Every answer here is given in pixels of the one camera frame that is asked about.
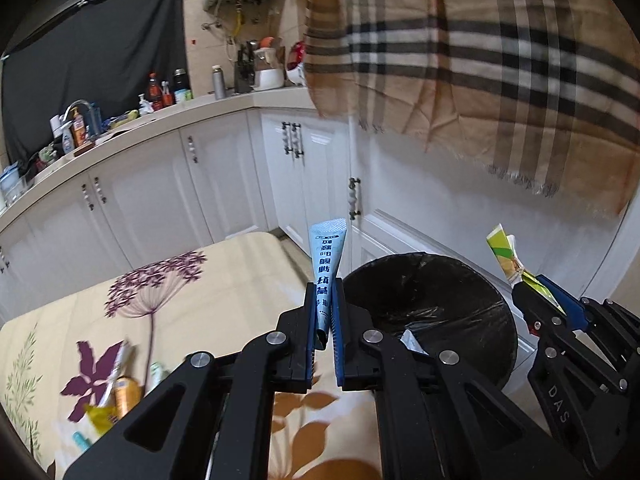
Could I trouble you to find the white blender appliance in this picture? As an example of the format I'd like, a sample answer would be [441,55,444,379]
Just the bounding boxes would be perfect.
[252,47,285,91]

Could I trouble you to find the green yellow carton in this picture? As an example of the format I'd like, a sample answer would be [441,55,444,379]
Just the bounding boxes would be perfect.
[484,222,568,317]

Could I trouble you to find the beige plaid cloth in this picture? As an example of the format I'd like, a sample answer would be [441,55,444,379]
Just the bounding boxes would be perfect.
[303,0,640,219]

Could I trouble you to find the clear plastic container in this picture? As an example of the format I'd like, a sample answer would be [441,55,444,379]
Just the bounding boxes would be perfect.
[0,162,24,206]

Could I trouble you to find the yellow wrapper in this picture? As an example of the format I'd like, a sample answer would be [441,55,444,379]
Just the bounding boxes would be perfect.
[82,402,121,437]

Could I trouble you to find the floral tablecloth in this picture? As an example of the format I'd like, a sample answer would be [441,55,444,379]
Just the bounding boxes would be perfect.
[0,232,382,480]

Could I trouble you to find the blue white toothpaste tube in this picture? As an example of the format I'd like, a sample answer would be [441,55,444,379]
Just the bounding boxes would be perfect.
[309,217,348,352]

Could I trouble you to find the orange tube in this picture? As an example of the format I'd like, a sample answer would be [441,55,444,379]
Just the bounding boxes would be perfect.
[112,377,144,422]

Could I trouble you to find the white kitchen cabinets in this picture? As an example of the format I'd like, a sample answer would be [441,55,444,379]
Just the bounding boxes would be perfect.
[0,92,637,333]

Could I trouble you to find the red white rice cooker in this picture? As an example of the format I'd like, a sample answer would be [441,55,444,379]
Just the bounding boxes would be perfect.
[285,41,309,87]

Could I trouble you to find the yellow green packet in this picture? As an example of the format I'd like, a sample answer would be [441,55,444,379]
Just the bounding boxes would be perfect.
[107,109,139,129]

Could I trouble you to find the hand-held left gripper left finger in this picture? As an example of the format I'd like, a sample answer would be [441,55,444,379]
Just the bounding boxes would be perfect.
[62,282,322,480]

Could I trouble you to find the chrome faucet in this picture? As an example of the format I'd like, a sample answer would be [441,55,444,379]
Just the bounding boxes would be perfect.
[64,99,97,137]

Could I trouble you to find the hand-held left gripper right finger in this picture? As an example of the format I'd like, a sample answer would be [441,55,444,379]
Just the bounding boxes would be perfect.
[331,277,593,480]

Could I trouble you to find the black knife block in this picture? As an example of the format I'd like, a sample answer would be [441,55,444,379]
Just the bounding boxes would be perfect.
[234,42,256,94]

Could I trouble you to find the white paper scrap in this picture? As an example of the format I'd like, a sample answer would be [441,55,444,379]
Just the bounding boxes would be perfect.
[400,327,426,356]

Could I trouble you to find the dark sauce bottle red label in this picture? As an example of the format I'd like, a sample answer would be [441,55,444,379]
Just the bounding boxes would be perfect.
[147,73,165,112]

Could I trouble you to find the white striped wrapper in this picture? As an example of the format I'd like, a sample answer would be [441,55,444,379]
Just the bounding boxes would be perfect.
[102,340,131,406]

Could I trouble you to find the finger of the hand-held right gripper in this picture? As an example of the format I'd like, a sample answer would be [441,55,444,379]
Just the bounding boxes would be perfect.
[536,275,640,362]
[510,283,577,344]

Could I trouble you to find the green white tube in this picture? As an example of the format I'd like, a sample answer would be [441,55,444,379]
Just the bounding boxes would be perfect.
[144,361,171,397]

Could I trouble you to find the black curtain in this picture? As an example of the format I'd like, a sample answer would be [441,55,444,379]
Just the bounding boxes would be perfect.
[0,0,189,162]

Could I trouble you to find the black trash bin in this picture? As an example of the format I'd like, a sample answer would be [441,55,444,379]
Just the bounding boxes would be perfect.
[342,254,519,401]

